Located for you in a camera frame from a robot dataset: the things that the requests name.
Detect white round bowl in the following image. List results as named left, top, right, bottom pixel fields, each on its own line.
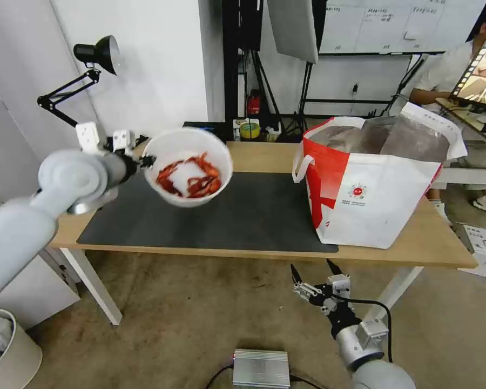
left=140, top=127, right=234, bottom=209

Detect white and red takeout bag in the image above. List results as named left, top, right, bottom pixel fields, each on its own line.
left=292, top=102, right=469, bottom=250

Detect red crayfish shells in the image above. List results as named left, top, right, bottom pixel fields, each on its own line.
left=155, top=151, right=223, bottom=200

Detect black flat object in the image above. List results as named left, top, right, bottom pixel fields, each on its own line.
left=181, top=120, right=218, bottom=133

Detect silver metal power box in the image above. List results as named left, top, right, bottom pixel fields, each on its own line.
left=231, top=348, right=291, bottom=388

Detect wooden table with white legs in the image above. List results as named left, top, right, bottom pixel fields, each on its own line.
left=48, top=141, right=479, bottom=327

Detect black desk mat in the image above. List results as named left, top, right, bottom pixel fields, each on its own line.
left=76, top=171, right=339, bottom=254

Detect yellow green tape roll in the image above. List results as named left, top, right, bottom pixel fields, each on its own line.
left=238, top=121, right=261, bottom=141

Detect black desk lamp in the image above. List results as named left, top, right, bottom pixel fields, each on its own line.
left=37, top=35, right=120, bottom=129

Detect white cabinet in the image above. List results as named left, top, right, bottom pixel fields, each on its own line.
left=0, top=193, right=82, bottom=331

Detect black light stand tripod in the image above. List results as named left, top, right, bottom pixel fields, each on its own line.
left=294, top=61, right=321, bottom=135

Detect grey photo reflector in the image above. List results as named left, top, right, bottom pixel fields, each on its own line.
left=265, top=0, right=320, bottom=64

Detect wooden side desk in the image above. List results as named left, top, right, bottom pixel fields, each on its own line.
left=435, top=97, right=486, bottom=148

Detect white waste bin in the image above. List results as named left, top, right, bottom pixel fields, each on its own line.
left=0, top=308, right=44, bottom=389

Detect person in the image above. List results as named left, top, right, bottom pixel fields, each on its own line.
left=409, top=15, right=486, bottom=222

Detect whiteboard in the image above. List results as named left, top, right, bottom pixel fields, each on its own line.
left=317, top=0, right=486, bottom=56

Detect computer monitor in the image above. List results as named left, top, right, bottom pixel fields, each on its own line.
left=448, top=8, right=486, bottom=107

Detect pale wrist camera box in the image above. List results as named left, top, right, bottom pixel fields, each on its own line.
left=112, top=129, right=132, bottom=153
left=327, top=274, right=352, bottom=303

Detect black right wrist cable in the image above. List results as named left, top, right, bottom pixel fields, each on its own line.
left=335, top=298, right=394, bottom=364

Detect black floor cable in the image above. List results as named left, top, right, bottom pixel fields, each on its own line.
left=205, top=364, right=236, bottom=389

